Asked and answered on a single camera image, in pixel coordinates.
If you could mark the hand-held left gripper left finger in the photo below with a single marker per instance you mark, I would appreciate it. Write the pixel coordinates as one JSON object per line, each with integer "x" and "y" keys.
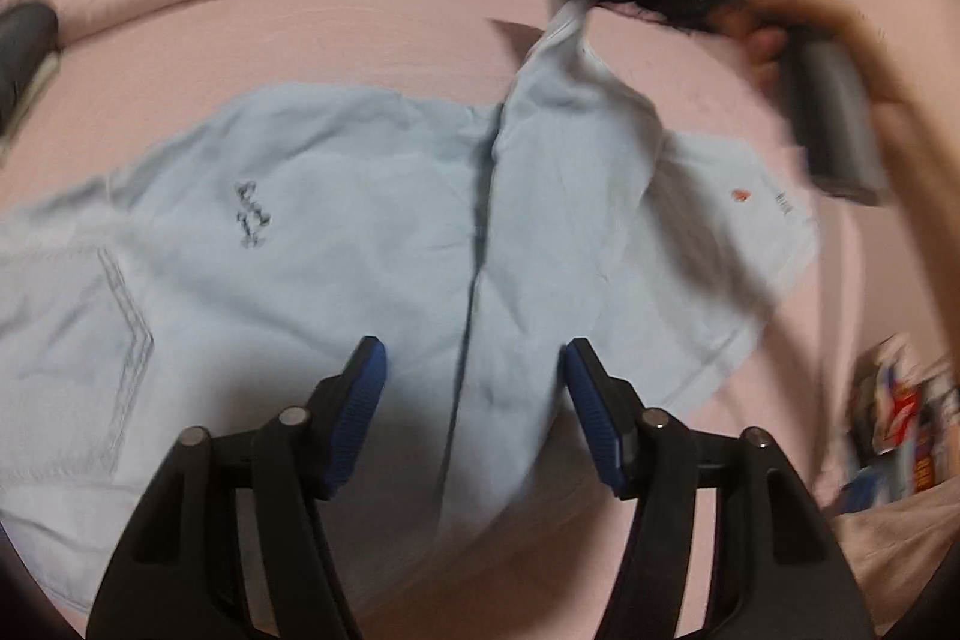
{"x": 360, "y": 415}

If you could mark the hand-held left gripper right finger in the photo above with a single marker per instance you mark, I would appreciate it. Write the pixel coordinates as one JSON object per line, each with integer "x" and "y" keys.
{"x": 592, "y": 415}

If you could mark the light blue denim pants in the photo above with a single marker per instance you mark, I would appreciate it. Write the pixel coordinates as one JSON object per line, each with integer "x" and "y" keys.
{"x": 337, "y": 250}

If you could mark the person's right forearm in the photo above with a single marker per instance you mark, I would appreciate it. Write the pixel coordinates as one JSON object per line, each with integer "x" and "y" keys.
{"x": 915, "y": 145}

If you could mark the person's right hand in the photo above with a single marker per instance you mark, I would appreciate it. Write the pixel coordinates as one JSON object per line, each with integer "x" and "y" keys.
{"x": 780, "y": 21}

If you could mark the pink bed sheet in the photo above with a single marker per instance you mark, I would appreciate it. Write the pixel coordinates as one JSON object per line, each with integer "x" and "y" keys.
{"x": 225, "y": 55}

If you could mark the dark grey cloth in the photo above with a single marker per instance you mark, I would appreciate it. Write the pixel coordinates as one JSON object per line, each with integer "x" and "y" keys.
{"x": 22, "y": 40}

